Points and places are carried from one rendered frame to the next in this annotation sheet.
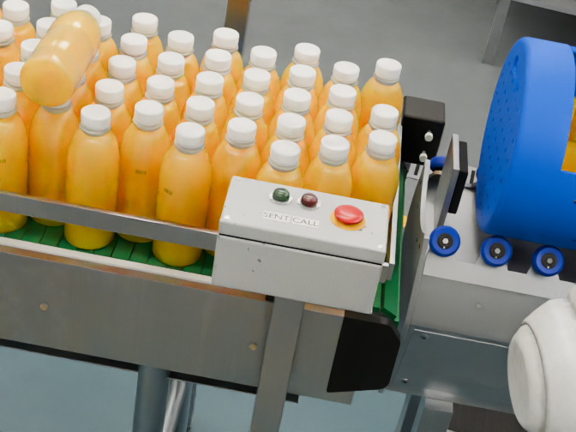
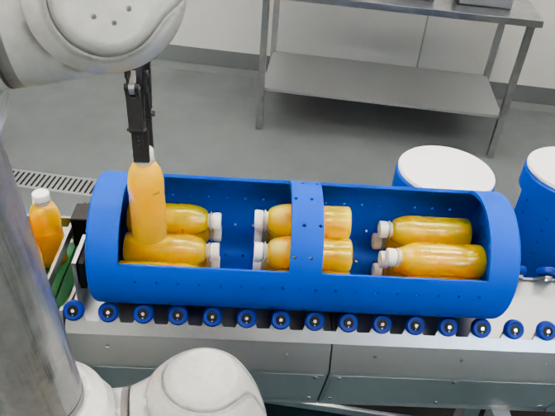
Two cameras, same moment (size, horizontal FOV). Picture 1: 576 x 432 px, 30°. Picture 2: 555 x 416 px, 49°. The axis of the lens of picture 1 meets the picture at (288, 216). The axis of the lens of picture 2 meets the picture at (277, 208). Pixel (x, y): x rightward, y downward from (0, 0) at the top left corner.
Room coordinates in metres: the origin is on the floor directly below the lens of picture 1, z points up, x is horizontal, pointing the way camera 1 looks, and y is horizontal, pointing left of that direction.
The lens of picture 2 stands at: (0.30, -0.58, 1.95)
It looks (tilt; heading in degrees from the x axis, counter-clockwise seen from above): 36 degrees down; 356
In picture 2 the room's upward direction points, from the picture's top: 5 degrees clockwise
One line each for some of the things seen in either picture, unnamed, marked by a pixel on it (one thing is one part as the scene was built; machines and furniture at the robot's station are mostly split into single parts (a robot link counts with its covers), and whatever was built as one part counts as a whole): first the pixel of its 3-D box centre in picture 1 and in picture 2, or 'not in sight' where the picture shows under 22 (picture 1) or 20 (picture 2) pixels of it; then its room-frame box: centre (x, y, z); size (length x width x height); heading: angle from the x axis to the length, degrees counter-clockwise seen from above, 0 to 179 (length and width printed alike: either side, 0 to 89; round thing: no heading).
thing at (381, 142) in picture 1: (381, 142); not in sight; (1.26, -0.11, 1.10); 0.04 x 0.04 x 0.02
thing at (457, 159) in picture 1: (451, 187); (85, 269); (1.35, -0.23, 0.99); 0.10 x 0.02 x 0.12; 0
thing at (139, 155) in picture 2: not in sight; (140, 145); (1.28, -0.39, 1.37); 0.03 x 0.01 x 0.07; 90
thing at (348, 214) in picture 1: (348, 215); not in sight; (1.06, -0.07, 1.11); 0.04 x 0.04 x 0.01
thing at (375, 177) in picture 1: (368, 202); not in sight; (1.26, -0.11, 0.99); 0.07 x 0.07 x 0.19
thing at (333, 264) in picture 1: (301, 243); not in sight; (1.07, -0.02, 1.05); 0.20 x 0.10 x 0.10; 90
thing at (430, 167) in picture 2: not in sight; (446, 171); (1.79, -1.16, 1.03); 0.28 x 0.28 x 0.01
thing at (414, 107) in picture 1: (417, 135); (88, 228); (1.55, -0.19, 0.95); 0.10 x 0.07 x 0.10; 0
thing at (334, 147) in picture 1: (334, 147); not in sight; (1.23, -0.04, 1.10); 0.04 x 0.04 x 0.02
